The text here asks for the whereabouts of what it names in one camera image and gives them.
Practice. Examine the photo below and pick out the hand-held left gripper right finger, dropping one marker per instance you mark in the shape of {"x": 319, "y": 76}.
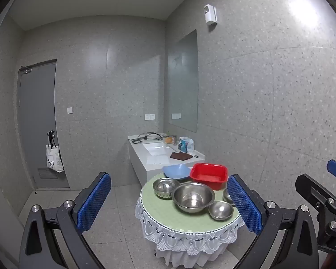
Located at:
{"x": 245, "y": 204}

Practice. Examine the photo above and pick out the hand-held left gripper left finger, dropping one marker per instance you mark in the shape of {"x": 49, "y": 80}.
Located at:
{"x": 93, "y": 201}

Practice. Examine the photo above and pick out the small steel bowl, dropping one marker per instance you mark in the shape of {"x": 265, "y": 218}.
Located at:
{"x": 220, "y": 210}
{"x": 227, "y": 196}

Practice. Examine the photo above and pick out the red plastic basin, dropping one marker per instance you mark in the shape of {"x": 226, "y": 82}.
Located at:
{"x": 208, "y": 175}

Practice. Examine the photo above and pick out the large steel bowl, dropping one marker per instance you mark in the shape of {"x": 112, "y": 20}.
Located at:
{"x": 193, "y": 197}

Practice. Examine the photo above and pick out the medium ribbed steel bowl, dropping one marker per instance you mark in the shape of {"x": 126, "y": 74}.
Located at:
{"x": 163, "y": 187}

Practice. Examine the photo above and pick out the blue square plate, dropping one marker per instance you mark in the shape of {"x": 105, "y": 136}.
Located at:
{"x": 175, "y": 171}

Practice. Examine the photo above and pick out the door vent grille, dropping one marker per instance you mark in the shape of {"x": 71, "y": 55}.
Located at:
{"x": 47, "y": 173}

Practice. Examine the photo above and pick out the white tote bag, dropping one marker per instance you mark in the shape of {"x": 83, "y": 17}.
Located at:
{"x": 54, "y": 159}

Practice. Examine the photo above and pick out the white sink counter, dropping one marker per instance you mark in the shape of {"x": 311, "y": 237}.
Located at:
{"x": 137, "y": 154}

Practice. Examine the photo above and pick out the green round table mat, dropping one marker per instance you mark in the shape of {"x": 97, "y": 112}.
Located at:
{"x": 159, "y": 213}

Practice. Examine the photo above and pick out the round table with lace cloth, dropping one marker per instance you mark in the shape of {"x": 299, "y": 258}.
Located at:
{"x": 184, "y": 243}

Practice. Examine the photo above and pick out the brown cloth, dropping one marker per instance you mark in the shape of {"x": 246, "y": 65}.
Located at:
{"x": 181, "y": 156}

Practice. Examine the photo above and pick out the white and blue plastic bag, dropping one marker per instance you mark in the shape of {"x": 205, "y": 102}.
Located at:
{"x": 186, "y": 145}

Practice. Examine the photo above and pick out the orange round object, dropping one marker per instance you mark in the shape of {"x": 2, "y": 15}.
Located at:
{"x": 168, "y": 139}

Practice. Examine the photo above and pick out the grey door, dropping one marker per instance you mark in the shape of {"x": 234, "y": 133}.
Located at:
{"x": 36, "y": 103}

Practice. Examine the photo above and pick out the metal door closer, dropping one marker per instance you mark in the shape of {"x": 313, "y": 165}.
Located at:
{"x": 25, "y": 69}

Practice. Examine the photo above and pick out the white light switch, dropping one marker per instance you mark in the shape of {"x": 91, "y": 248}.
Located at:
{"x": 70, "y": 110}

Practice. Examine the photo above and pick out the white wall socket plate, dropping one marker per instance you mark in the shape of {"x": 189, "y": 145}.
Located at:
{"x": 150, "y": 116}

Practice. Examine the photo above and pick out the wall mirror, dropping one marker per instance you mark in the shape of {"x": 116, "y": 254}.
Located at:
{"x": 183, "y": 84}

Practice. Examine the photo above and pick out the white wall dispenser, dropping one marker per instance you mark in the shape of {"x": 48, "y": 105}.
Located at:
{"x": 210, "y": 14}

